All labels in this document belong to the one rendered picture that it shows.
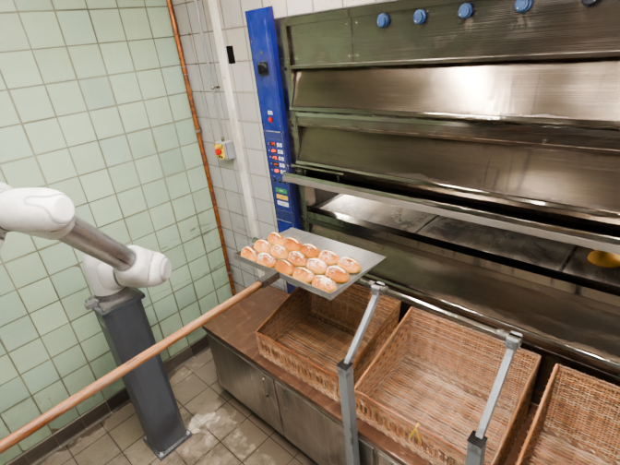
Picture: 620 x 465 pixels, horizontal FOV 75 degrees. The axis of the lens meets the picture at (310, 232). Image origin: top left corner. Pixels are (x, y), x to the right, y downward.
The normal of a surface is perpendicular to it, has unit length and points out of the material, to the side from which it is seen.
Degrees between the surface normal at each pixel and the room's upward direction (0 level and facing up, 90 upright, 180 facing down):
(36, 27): 90
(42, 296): 90
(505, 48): 90
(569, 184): 70
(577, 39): 90
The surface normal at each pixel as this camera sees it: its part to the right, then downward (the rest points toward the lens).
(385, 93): -0.67, 0.06
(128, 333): 0.74, 0.22
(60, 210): 0.96, -0.07
